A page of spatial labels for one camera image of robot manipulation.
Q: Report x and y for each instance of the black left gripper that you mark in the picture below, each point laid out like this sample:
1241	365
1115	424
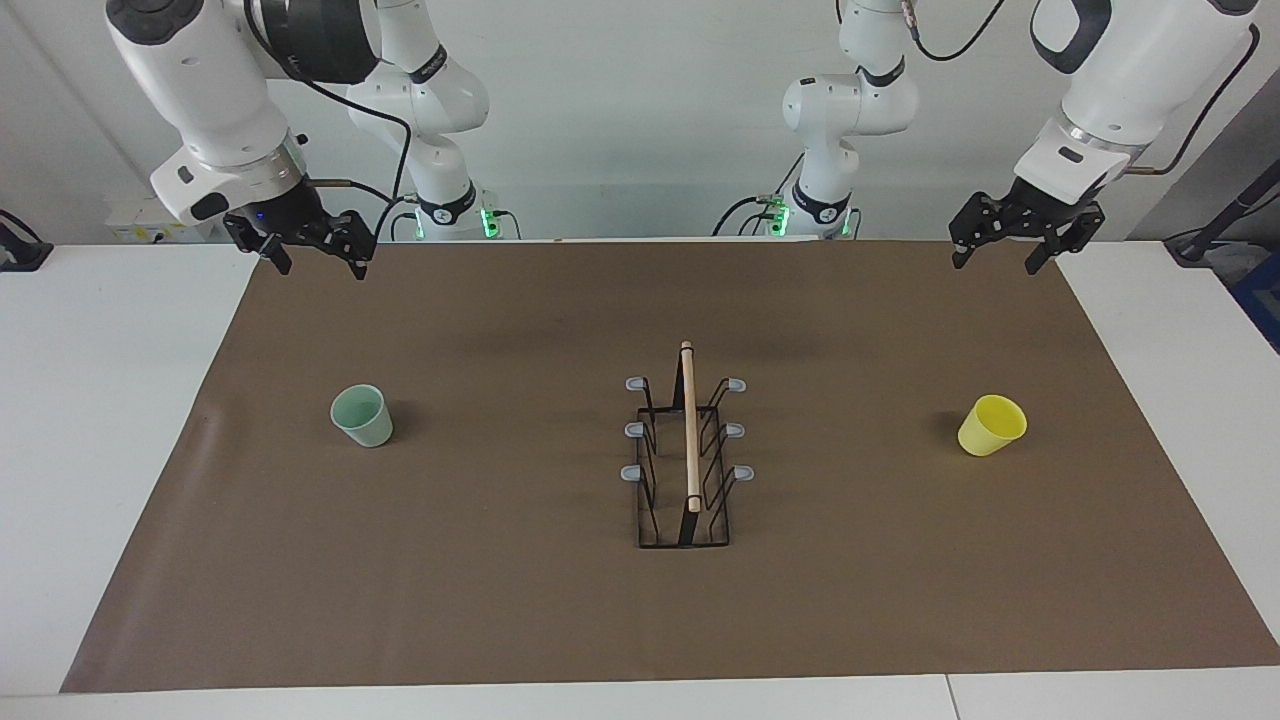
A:
1030	215

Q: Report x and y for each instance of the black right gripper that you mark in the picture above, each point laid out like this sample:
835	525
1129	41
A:
300	215

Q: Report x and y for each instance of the yellow plastic cup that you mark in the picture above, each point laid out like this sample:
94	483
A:
990	428

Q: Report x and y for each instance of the light green plastic cup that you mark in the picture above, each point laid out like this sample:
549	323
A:
365	425

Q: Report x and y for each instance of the black stand pole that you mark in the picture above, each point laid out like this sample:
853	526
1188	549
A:
1225	215

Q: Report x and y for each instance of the blue box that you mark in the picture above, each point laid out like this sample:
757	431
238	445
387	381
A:
1262	295

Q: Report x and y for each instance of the black table clamp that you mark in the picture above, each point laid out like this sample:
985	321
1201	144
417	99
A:
20	255

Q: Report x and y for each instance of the brown table mat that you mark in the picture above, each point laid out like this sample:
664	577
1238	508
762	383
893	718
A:
450	560

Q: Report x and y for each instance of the white wall power box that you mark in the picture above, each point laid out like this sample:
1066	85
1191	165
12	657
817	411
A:
135	222

